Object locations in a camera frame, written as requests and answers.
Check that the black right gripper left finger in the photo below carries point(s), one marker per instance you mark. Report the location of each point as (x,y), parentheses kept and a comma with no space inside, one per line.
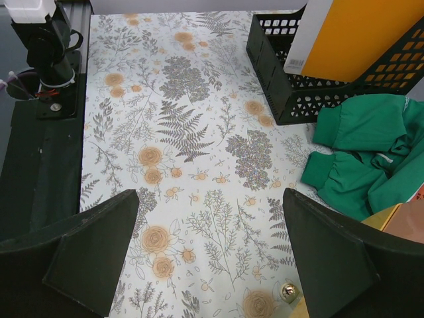
(70,268)

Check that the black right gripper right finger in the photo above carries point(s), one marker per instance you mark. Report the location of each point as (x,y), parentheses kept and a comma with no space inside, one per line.
(334,255)

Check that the white drawer organizer box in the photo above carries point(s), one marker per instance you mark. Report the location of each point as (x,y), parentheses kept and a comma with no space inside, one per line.
(391,225)

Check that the orange notebook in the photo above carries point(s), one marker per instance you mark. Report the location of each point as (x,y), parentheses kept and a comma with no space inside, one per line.
(340,40)

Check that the green sweatshirt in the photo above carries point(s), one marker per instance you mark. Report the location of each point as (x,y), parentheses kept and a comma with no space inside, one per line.
(377,154)

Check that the black mesh file holder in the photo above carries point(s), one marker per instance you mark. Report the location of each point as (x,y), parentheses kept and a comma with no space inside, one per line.
(296,99)

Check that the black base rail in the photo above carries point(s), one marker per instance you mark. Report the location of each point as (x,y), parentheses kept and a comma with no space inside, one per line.
(41,139)

